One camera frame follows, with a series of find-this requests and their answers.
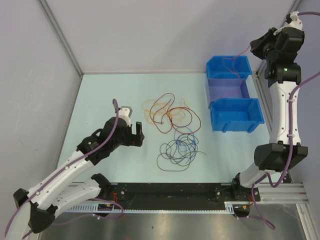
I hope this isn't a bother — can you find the orange cable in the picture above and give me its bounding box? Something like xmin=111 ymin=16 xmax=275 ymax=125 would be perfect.
xmin=142 ymin=98 xmax=191 ymax=126

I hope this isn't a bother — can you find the red cable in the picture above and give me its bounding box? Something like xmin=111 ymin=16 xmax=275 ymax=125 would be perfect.
xmin=149 ymin=92 xmax=202 ymax=135
xmin=219 ymin=44 xmax=253 ymax=100

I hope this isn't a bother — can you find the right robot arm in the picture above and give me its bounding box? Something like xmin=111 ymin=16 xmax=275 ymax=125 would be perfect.
xmin=230 ymin=27 xmax=308 ymax=201

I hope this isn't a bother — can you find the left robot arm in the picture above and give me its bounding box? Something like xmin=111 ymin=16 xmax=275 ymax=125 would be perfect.
xmin=5 ymin=109 xmax=145 ymax=240

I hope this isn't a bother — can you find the far blue bin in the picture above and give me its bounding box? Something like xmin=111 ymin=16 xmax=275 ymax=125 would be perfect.
xmin=206 ymin=55 xmax=253 ymax=79

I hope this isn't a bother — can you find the blue bin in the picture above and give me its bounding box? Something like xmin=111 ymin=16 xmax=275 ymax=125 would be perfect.
xmin=209 ymin=98 xmax=265 ymax=133
xmin=206 ymin=55 xmax=253 ymax=79

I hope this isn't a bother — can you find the middle lavender bin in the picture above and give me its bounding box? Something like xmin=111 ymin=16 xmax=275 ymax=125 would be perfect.
xmin=205 ymin=78 xmax=250 ymax=108

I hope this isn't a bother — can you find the near blue bin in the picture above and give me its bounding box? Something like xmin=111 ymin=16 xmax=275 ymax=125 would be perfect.
xmin=209 ymin=98 xmax=265 ymax=133

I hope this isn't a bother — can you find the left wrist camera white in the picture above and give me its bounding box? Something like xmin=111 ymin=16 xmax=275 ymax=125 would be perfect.
xmin=118 ymin=106 xmax=133 ymax=127

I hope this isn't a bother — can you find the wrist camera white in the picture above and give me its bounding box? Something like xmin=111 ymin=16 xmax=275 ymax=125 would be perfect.
xmin=273 ymin=11 xmax=303 ymax=36
xmin=118 ymin=106 xmax=133 ymax=127

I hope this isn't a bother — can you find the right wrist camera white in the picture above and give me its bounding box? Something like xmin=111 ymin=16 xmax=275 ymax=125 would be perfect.
xmin=273 ymin=11 xmax=303 ymax=36

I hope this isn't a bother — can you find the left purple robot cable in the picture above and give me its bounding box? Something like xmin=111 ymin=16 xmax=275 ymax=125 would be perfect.
xmin=0 ymin=98 xmax=125 ymax=240

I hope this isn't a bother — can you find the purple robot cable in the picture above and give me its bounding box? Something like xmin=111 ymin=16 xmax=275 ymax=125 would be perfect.
xmin=251 ymin=11 xmax=320 ymax=231
xmin=0 ymin=98 xmax=125 ymax=240

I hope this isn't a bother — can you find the light blue cable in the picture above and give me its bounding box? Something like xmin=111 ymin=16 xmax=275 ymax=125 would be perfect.
xmin=173 ymin=126 xmax=200 ymax=161

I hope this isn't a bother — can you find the dark blue cable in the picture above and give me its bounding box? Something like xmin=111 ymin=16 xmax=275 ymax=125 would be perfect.
xmin=159 ymin=134 xmax=201 ymax=167

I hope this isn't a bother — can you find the brown cable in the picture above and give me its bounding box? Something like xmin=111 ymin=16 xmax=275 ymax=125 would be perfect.
xmin=156 ymin=147 xmax=208 ymax=172

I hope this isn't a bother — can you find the white cable duct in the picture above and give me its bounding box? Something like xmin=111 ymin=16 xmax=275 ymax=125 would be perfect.
xmin=66 ymin=202 xmax=234 ymax=215

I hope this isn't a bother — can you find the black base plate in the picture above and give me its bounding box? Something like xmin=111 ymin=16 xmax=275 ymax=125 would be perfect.
xmin=98 ymin=183 xmax=261 ymax=210

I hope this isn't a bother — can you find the aluminium frame rail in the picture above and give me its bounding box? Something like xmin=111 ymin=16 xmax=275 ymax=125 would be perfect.
xmin=36 ymin=182 xmax=307 ymax=203

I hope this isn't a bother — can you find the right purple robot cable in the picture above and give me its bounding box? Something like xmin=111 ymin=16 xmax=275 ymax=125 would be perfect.
xmin=251 ymin=11 xmax=320 ymax=231

